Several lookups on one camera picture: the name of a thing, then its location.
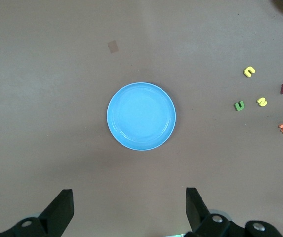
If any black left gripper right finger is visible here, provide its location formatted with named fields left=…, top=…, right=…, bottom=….
left=184, top=187, right=283, bottom=237

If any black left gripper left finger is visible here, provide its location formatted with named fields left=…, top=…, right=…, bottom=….
left=0, top=189, right=75, bottom=237

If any green foam letter u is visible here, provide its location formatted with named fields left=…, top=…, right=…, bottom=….
left=233, top=100, right=246, bottom=112

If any yellow foam letter n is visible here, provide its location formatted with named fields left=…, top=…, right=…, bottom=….
left=243, top=66, right=256, bottom=78

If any blue round plate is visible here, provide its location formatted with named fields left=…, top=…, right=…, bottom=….
left=106, top=82, right=177, bottom=152

